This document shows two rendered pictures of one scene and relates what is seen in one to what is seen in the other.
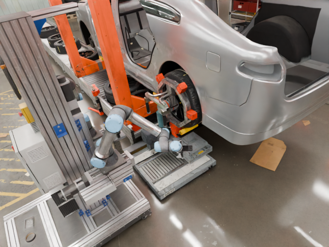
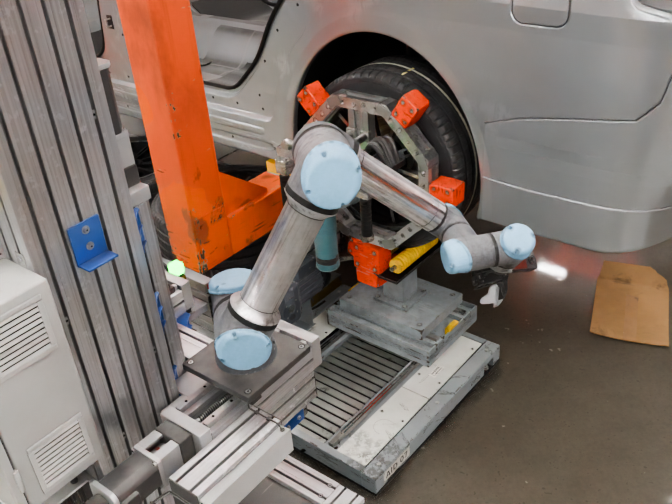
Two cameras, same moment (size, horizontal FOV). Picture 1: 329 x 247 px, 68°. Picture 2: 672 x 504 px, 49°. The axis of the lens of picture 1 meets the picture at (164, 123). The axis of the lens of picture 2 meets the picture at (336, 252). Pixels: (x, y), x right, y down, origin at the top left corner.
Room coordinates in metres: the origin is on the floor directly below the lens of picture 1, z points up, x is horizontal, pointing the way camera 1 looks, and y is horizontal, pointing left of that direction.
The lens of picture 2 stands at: (0.16, 0.76, 1.95)
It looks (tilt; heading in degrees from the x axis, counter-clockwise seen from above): 31 degrees down; 341
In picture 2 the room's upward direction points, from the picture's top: 5 degrees counter-clockwise
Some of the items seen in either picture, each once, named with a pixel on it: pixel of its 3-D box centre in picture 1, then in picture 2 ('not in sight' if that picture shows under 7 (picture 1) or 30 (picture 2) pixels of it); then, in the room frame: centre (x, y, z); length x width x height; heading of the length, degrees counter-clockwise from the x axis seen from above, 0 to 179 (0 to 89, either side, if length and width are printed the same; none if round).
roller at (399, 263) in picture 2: (188, 128); (414, 251); (2.26, -0.27, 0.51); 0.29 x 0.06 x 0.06; 119
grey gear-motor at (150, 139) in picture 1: (157, 135); (299, 297); (2.54, 0.11, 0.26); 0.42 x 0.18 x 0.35; 119
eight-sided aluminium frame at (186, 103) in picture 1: (173, 103); (367, 171); (2.31, -0.13, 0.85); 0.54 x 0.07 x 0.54; 29
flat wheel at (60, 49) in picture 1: (67, 45); not in sight; (6.75, 2.28, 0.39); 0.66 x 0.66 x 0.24
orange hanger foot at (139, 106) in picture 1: (149, 99); (260, 183); (2.74, 0.15, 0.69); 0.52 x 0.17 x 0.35; 119
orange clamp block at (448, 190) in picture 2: (191, 114); (446, 192); (2.04, -0.29, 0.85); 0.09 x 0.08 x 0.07; 29
